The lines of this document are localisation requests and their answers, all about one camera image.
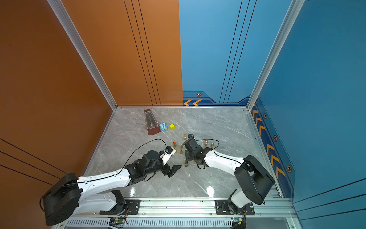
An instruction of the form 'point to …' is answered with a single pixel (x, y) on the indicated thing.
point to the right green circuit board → (237, 219)
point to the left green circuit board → (120, 220)
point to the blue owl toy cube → (163, 127)
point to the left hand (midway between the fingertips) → (176, 158)
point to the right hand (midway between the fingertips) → (189, 152)
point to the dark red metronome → (151, 123)
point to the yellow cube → (172, 126)
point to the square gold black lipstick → (186, 164)
